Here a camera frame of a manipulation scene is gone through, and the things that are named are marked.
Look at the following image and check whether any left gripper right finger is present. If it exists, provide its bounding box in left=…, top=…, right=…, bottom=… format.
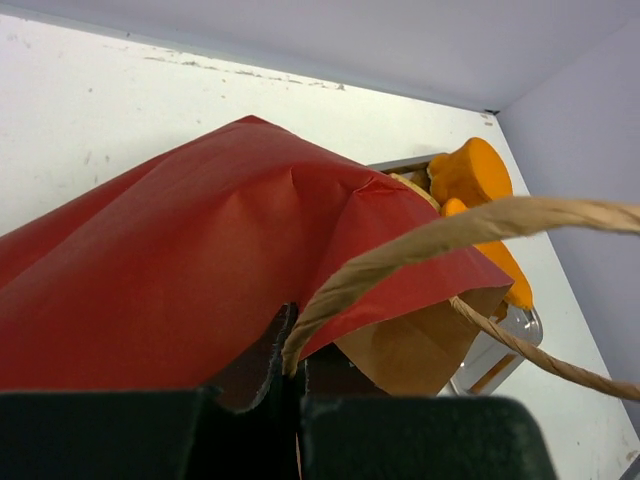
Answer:
left=301, top=343, right=387, bottom=397

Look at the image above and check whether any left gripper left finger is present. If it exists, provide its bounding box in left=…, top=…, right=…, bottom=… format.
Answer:
left=202, top=303, right=298, bottom=412

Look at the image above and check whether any red paper bag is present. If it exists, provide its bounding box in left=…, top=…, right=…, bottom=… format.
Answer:
left=1, top=117, right=639, bottom=399

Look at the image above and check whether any long orange fake baguette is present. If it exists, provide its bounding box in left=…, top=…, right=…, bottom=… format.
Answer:
left=441, top=198, right=534, bottom=321

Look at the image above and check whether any seeded fake bread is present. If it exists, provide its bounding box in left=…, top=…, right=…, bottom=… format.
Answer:
left=389, top=173, right=441, bottom=212

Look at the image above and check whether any round orange fake bun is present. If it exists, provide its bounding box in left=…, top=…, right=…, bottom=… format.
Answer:
left=427, top=137, right=513, bottom=207

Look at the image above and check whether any steel tray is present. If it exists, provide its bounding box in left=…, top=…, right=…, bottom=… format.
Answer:
left=370, top=154, right=543, bottom=396

